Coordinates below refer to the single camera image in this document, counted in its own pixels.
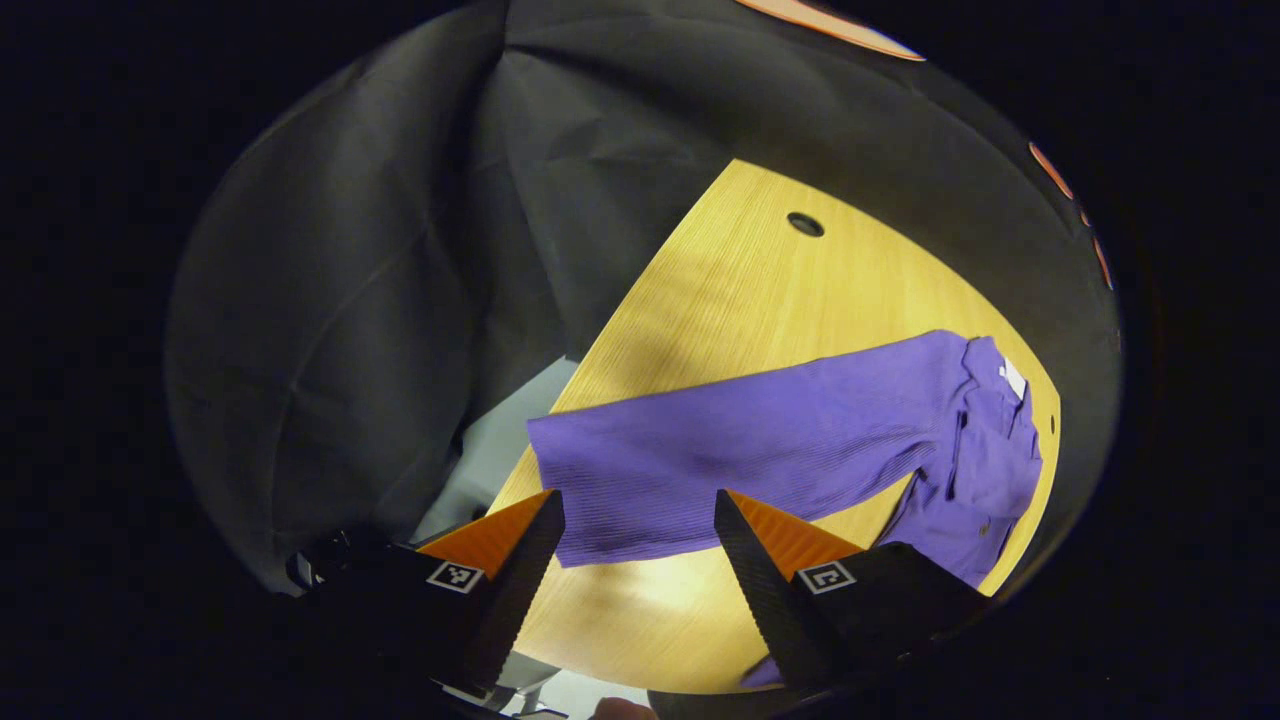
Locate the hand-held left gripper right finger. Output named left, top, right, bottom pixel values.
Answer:
left=713, top=488, right=993, bottom=695

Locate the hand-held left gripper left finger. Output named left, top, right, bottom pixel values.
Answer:
left=295, top=488, right=567, bottom=696

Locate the purple knit cardigan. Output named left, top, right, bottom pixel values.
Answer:
left=527, top=330, right=1044, bottom=691

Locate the black side cloth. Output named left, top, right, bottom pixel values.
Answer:
left=165, top=20, right=581, bottom=596

